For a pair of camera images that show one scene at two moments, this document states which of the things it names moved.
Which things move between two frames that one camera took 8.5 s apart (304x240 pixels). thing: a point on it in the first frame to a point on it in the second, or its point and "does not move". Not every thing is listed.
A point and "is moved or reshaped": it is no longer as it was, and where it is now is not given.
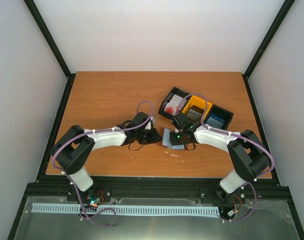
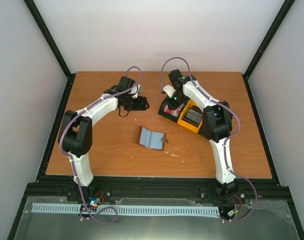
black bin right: [218, 117] does not move
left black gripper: [153, 138] to [140, 106]
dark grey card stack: [193, 115] does not move
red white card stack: [175, 105] does not move
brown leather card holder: [166, 141] is moved or reshaped
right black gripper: [173, 141] to [174, 106]
